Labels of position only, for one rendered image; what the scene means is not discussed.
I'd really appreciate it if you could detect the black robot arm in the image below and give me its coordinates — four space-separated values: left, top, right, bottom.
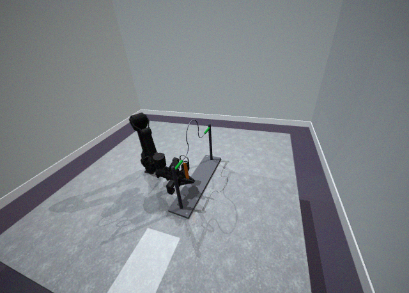
129 113 180 178

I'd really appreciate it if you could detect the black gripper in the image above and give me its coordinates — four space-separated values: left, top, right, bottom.
164 162 195 195

